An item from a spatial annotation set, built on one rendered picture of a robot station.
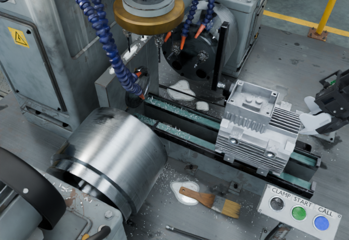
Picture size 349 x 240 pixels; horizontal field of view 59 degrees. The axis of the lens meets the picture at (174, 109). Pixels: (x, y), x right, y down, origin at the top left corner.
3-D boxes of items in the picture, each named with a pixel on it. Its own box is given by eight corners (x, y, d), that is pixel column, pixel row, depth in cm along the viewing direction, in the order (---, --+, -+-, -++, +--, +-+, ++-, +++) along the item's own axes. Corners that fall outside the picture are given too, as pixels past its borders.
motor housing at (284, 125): (211, 161, 96) (218, 122, 81) (230, 119, 107) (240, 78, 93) (274, 187, 90) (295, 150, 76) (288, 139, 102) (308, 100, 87)
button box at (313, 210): (255, 209, 77) (256, 211, 72) (266, 182, 78) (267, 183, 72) (326, 241, 72) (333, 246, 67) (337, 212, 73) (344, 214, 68)
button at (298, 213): (289, 215, 71) (290, 216, 69) (293, 203, 72) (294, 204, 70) (302, 222, 70) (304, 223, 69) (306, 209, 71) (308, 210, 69)
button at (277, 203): (268, 206, 73) (268, 207, 71) (272, 194, 73) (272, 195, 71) (280, 212, 72) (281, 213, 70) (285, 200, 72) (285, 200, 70)
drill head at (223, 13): (150, 82, 119) (147, 27, 100) (193, 28, 144) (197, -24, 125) (210, 105, 112) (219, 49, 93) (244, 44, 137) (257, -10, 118)
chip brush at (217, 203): (176, 196, 100) (176, 195, 100) (182, 183, 104) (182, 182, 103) (238, 220, 96) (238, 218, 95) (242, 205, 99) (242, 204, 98)
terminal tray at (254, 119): (222, 120, 87) (226, 103, 81) (233, 96, 93) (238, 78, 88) (264, 135, 83) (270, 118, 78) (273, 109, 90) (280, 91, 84)
